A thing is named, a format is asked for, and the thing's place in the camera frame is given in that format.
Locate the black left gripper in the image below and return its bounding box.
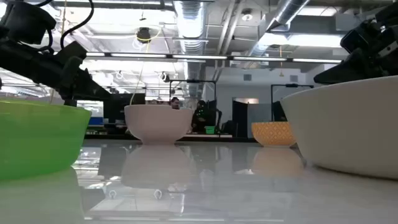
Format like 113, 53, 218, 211
0, 40, 112, 107

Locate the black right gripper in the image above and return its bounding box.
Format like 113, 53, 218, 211
313, 18, 398, 86

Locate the large white bowl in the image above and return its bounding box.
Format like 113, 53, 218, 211
280, 75, 398, 180

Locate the green plastic bowl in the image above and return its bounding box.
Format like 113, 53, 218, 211
0, 98, 93, 180

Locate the dark computer monitor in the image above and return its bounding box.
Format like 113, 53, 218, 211
103, 93, 146, 126

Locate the pale pink bowl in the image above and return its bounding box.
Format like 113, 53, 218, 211
124, 104, 194, 145

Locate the yellow patterned bowl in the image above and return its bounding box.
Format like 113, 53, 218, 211
251, 121, 297, 148

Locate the long ceiling light bar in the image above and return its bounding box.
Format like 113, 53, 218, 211
83, 52, 343, 64

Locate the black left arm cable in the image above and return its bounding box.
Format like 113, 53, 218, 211
59, 0, 95, 50

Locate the black ceiling camera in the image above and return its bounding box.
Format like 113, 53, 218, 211
136, 27, 152, 44

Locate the silver ventilation duct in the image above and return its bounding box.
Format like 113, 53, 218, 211
172, 0, 208, 94

